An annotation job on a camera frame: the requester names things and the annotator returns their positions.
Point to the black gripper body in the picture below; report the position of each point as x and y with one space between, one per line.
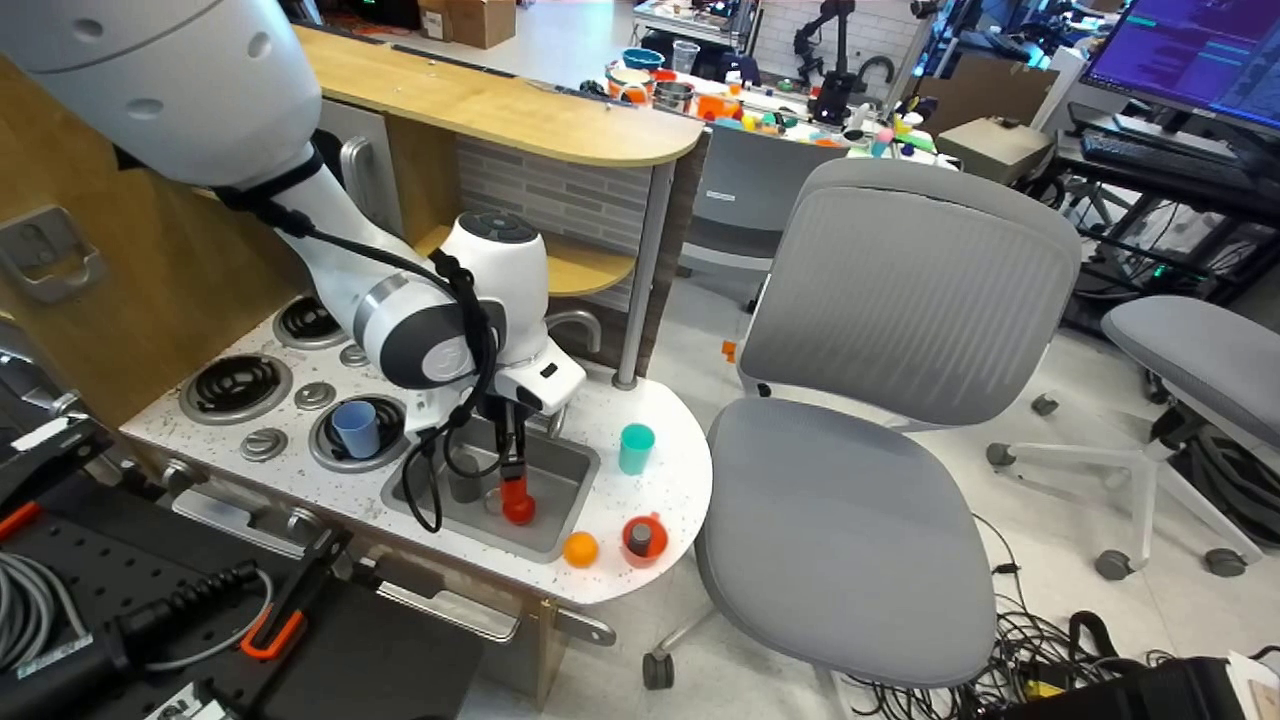
509 399

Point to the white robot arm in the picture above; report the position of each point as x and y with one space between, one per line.
135 80

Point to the grey toy sink basin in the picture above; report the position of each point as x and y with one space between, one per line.
561 488

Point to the red toy tomato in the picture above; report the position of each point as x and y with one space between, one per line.
521 511

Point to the teal plastic cup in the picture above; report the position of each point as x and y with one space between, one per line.
637 451

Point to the orange toy ball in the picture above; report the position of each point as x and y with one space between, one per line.
581 548

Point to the blue plastic cup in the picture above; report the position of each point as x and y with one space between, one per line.
354 428

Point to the red cup with grey insert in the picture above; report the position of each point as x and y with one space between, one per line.
646 536

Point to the grey round stove knob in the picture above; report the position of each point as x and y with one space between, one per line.
316 399
264 444
354 353

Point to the black coil toy burner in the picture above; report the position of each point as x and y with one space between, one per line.
305 327
324 451
236 389

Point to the grey plastic-back chair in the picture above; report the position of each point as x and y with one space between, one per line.
744 203

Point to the grey ribbed-back office chair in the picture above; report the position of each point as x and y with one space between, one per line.
854 532

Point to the wooden toy kitchen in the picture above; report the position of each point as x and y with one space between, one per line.
173 282

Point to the cardboard box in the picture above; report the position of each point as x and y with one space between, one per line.
470 19

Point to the black perforated tool board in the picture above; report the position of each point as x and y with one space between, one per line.
107 626

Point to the grey chair with white base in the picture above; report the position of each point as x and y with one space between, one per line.
1200 363

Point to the computer monitor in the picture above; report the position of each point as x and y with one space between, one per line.
1200 54

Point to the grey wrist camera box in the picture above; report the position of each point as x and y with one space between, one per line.
544 376

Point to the grey shelf support post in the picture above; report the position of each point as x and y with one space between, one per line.
643 267

